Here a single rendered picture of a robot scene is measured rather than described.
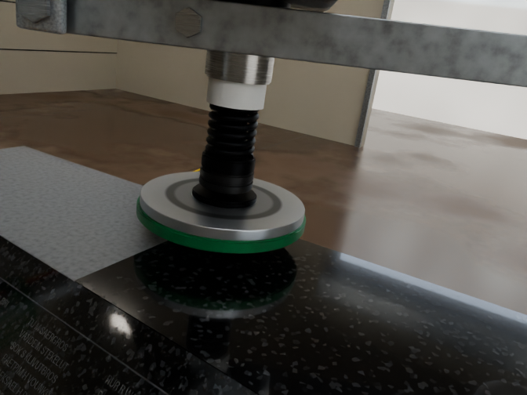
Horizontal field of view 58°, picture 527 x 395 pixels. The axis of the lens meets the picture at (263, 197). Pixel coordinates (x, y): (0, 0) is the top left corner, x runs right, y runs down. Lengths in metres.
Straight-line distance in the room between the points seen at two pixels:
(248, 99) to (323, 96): 5.03
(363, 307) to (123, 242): 0.30
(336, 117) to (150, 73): 2.72
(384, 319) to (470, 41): 0.30
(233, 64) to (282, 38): 0.07
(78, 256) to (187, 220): 0.13
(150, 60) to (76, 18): 6.33
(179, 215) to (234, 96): 0.15
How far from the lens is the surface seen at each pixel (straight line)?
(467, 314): 0.60
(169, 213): 0.56
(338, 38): 0.52
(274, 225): 0.56
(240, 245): 0.53
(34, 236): 0.63
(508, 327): 0.60
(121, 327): 0.48
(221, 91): 0.56
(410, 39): 0.53
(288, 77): 5.75
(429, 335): 0.53
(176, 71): 6.62
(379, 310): 0.55
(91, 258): 0.58
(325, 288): 0.56
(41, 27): 0.57
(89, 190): 0.78
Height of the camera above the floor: 1.09
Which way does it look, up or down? 19 degrees down
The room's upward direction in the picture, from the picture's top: 8 degrees clockwise
